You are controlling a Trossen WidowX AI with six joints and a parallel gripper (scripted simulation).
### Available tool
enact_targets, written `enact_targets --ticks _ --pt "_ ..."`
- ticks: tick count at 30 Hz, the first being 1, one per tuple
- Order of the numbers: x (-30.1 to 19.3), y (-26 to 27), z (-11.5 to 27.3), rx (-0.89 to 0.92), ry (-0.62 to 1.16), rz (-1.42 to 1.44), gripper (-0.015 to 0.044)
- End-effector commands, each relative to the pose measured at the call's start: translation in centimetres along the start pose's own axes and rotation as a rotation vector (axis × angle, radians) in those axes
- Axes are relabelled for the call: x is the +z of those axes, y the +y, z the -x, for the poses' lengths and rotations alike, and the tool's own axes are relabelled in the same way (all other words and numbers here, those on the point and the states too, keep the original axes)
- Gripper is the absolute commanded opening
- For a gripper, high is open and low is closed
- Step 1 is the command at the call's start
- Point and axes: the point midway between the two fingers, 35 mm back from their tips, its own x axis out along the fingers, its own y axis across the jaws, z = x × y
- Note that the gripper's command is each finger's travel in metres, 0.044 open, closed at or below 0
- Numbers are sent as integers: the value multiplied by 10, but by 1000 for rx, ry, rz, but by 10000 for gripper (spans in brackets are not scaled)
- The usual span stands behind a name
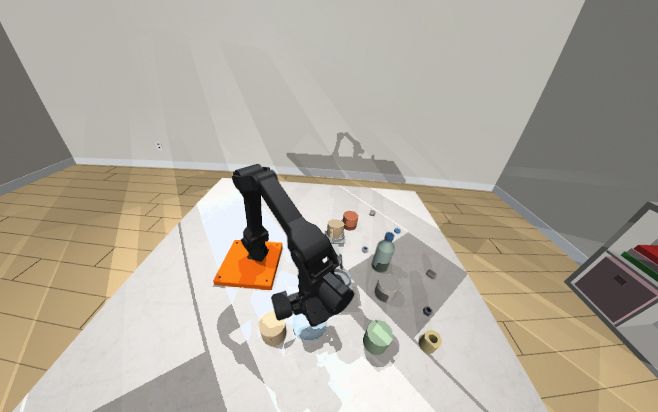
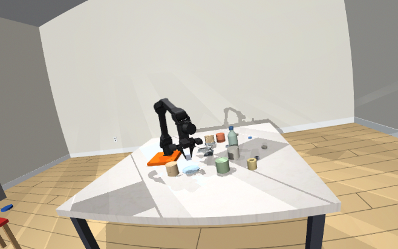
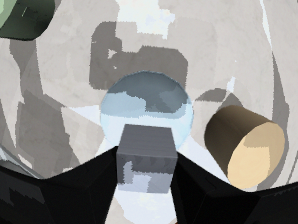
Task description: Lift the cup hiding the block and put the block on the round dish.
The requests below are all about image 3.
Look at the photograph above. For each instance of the grey cube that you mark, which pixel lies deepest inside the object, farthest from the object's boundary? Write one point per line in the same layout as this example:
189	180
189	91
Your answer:
146	159

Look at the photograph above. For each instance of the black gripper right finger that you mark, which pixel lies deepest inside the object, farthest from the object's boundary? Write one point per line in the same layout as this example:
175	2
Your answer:
201	198

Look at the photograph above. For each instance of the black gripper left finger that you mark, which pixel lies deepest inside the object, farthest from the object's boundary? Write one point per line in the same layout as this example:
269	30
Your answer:
80	196

